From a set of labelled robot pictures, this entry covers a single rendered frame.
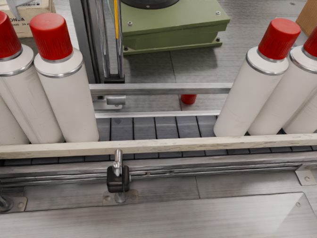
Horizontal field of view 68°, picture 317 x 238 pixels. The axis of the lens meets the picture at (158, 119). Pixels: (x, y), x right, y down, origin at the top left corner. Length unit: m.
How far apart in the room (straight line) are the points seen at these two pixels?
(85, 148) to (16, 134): 0.10
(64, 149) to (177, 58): 0.39
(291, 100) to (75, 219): 0.33
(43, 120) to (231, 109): 0.26
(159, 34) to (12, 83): 0.41
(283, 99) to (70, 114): 0.29
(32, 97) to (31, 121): 0.04
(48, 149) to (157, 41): 0.39
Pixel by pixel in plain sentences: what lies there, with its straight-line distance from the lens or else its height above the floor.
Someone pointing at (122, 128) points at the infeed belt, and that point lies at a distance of 0.41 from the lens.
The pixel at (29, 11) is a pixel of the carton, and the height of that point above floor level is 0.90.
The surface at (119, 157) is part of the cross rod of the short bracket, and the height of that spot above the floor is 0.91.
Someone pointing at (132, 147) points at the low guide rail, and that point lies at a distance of 0.35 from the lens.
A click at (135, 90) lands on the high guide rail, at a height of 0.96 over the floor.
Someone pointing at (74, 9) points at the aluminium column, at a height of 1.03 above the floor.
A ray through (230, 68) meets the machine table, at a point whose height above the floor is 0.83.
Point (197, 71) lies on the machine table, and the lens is 0.61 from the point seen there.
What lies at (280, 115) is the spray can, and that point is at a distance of 0.39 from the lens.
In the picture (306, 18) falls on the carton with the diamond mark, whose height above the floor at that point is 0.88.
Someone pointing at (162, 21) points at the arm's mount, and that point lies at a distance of 0.63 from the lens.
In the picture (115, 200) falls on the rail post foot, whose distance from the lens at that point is 0.40.
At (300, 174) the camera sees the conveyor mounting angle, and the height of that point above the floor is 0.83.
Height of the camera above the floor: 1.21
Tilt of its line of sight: 52 degrees down
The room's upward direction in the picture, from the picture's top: 8 degrees clockwise
